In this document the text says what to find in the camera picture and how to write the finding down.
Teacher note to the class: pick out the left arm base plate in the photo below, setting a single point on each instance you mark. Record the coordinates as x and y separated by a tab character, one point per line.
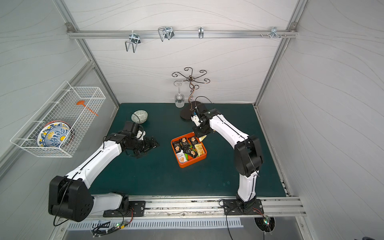
133	208

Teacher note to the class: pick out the white wire basket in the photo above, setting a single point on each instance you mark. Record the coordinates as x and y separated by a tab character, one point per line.
61	106

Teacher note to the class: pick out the clear wine glass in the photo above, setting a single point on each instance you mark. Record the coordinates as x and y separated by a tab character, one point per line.
179	97

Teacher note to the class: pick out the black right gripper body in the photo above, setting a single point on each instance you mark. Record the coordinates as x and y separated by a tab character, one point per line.
201	130

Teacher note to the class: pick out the dark metal cup stand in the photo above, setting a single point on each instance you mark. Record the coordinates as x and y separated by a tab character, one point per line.
194	82

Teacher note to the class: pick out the orange storage box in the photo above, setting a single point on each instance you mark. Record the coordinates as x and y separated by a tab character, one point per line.
190	161

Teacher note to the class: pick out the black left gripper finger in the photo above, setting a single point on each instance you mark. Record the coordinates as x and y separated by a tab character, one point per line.
140	154
151	142

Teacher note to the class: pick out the metal loop hook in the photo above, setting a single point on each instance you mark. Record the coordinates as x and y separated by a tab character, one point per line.
166	33

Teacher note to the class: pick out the green patterned bowl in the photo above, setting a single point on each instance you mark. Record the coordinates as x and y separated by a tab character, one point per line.
139	116

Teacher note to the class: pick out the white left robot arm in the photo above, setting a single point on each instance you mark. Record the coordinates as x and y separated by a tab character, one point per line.
70	197

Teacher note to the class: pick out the aluminium top rail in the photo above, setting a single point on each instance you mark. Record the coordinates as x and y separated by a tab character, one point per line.
179	34

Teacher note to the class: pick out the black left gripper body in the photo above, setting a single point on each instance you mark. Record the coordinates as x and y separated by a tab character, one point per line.
145	144

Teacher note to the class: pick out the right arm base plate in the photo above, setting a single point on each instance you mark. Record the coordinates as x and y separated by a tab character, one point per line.
243	207

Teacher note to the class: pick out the yellow cookie packet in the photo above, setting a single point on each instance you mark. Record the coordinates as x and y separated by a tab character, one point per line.
200	149

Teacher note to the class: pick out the metal bracket hook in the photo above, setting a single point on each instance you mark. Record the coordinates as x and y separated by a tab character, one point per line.
273	34

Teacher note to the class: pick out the black cookie packet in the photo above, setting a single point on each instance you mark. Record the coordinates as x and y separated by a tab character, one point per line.
193	140
184	142
194	154
177	147

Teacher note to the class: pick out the blue yellow patterned plate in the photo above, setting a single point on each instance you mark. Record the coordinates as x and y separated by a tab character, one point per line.
53	134

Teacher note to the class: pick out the small metal hook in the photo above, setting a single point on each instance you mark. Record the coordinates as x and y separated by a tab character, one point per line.
201	32

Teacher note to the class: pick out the metal double hook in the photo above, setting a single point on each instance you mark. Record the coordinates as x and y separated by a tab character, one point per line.
132	42

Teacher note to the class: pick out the white vented cable duct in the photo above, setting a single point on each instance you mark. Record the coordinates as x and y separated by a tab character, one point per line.
154	224

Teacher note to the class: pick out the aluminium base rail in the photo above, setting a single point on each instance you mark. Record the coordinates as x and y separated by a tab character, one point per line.
152	207

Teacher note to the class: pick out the white cookie packet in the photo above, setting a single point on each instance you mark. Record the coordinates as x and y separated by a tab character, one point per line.
182	158

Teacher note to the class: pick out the yellow plastic knife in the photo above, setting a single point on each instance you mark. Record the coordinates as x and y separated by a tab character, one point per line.
202	138

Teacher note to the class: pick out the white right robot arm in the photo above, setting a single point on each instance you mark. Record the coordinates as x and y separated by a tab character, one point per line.
248	154

